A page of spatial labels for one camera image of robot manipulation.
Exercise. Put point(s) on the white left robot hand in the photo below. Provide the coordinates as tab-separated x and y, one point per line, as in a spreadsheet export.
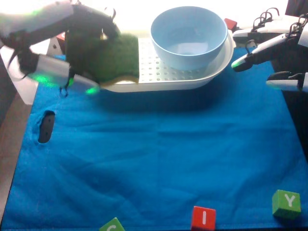
48	69

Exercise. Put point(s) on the blue cloth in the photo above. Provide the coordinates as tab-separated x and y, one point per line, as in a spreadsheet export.
156	156

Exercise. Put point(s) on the white perforated drain tray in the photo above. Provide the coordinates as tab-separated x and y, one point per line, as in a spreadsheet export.
168	81

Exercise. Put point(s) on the red block letter G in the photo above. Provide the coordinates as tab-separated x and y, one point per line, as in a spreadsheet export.
60	36

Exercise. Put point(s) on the light blue bowl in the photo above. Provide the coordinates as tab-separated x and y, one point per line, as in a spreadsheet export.
188	36

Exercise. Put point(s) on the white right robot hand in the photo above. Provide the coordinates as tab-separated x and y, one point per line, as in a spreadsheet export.
276	47

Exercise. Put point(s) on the yellow green sponge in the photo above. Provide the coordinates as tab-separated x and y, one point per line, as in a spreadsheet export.
120	60

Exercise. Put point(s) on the black oval table mount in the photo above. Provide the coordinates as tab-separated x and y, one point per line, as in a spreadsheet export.
46	127

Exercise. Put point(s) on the green block letter C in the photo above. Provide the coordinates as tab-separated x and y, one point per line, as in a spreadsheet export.
112	225

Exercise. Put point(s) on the green block letter Y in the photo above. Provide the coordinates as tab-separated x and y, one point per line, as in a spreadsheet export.
286	204

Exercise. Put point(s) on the red block letter I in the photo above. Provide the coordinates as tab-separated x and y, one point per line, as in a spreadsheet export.
203	217

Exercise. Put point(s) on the plain red block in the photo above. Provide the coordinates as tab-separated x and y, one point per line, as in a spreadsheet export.
230	23

